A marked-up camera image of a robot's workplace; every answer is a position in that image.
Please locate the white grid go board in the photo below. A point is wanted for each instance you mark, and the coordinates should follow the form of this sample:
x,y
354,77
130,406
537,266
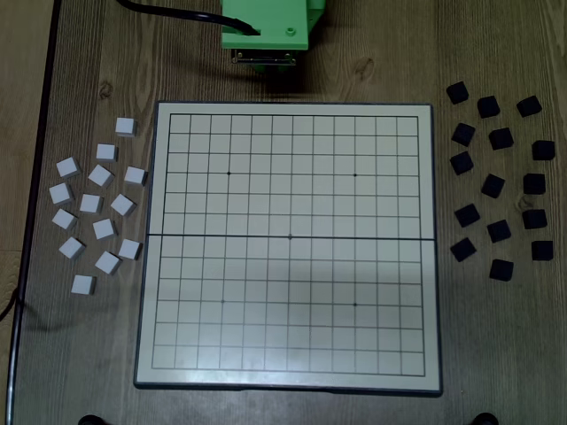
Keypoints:
x,y
288,288

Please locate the black cube stone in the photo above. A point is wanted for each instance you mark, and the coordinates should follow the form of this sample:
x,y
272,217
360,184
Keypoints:
x,y
461,163
534,183
457,92
467,215
499,231
534,219
543,150
463,134
463,249
529,106
542,250
501,269
501,138
493,185
488,106

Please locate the white cube stone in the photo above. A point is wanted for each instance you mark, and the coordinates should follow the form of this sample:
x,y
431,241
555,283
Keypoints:
x,y
104,229
106,152
72,248
125,126
129,249
122,205
135,175
68,167
101,175
60,193
83,284
108,262
90,203
64,219

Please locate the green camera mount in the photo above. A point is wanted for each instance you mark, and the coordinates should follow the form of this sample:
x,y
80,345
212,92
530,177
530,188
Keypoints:
x,y
274,17

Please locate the black stand foot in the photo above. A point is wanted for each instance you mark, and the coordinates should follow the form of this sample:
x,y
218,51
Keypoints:
x,y
485,419
90,420

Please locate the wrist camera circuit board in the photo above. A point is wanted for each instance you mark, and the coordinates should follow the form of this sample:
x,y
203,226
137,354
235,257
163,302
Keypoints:
x,y
266,58

